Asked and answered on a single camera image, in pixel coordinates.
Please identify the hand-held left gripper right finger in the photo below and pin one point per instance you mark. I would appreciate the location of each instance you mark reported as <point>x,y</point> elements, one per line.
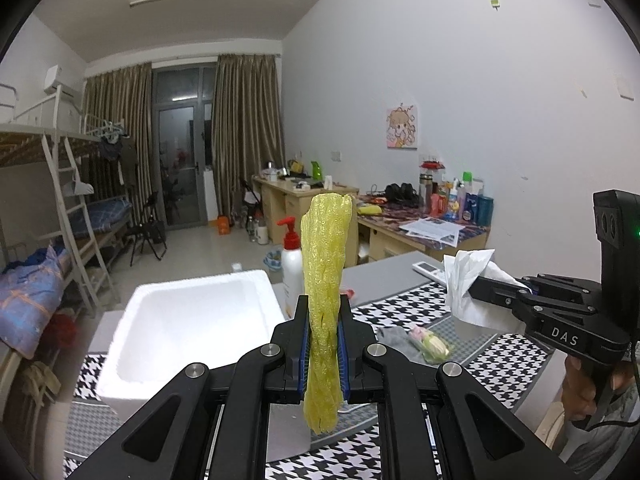
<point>342,360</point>

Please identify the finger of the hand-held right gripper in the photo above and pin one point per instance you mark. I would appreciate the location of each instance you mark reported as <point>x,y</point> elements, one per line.
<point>565,290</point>
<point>500,292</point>

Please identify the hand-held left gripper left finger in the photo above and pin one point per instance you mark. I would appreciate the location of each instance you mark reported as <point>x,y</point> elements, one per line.
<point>302,360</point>

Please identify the white tissue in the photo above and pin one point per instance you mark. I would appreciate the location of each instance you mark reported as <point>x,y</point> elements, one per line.
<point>465,280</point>

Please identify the grey sock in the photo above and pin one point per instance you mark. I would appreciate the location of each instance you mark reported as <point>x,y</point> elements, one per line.
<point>395,337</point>

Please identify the yellow mesh cloth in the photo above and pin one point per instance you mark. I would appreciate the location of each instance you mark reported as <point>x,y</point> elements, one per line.
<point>322,285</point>

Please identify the green pocket tissue pack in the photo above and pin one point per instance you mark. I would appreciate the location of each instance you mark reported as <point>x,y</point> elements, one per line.
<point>432,347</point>

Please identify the white foam box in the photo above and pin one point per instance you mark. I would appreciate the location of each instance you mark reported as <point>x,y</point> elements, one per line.
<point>190,320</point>

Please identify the person's right forearm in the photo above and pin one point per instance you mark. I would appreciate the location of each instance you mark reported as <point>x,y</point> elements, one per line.
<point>600,452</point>

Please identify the person's right hand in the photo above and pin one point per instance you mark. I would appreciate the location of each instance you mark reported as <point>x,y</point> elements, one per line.
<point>572,385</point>

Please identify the black white houndstooth tablecloth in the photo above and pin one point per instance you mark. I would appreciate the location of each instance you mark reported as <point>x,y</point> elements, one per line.
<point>500,360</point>

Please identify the red snack packet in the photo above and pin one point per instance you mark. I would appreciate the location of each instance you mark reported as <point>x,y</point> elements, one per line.
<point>348,292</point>

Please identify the white remote control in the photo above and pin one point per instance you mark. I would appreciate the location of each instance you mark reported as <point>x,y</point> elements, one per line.
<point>430,271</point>

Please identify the white lotion bottle red pump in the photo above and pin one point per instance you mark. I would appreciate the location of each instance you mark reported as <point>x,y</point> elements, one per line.
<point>291,270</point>

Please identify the white printed papers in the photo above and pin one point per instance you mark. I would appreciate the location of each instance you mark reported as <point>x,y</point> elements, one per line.
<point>432,230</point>

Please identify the group of toiletry bottles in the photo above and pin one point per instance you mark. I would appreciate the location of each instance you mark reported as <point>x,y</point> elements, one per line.
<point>460,200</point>

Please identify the blue round basin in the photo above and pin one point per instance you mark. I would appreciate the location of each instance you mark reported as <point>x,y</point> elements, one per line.
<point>273,261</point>

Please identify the wooden desk with patterned top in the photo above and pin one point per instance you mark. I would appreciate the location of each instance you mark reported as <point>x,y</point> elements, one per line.
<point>395,245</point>

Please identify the bottles on floor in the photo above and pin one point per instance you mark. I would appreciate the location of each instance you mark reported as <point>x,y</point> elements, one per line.
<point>260,232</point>

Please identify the black bag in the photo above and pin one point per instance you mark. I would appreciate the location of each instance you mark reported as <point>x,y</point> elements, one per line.
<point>400,192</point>

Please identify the orange jug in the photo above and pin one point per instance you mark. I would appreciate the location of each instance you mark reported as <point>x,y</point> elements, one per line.
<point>224,225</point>

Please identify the wooden desk with drawers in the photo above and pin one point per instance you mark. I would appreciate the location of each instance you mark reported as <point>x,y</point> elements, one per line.
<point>280,205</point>

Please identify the green container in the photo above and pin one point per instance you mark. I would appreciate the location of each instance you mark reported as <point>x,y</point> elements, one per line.
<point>316,171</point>

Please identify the white cooking pot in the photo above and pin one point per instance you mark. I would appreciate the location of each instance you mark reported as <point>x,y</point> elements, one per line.
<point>271,172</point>

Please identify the black folding chair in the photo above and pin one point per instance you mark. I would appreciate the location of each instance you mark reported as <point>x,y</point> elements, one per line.
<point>147,235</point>

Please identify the brown curtain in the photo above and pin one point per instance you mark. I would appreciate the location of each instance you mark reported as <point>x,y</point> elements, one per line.
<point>117,125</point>
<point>247,135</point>

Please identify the blue bed mattress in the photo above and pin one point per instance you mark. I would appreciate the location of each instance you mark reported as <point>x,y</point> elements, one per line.
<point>100,212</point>

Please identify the glass balcony door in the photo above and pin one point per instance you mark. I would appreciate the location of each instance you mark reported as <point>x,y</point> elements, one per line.
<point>182,135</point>

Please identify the white bunk ladder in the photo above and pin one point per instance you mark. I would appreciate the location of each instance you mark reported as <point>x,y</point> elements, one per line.
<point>75,210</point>

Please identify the hanging dark clothes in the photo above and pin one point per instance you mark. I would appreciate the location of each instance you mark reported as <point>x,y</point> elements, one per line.
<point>117,152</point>

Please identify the blue plaid quilt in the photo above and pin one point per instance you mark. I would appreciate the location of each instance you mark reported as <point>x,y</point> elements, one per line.
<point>30,295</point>

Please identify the white metal bunk bed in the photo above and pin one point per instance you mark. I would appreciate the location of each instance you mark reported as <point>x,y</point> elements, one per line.
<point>30,132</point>

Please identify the white air conditioner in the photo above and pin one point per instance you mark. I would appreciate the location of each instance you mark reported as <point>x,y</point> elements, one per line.
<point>60,80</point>

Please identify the cartoon wall poster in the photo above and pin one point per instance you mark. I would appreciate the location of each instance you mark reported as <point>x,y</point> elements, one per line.
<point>401,127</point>

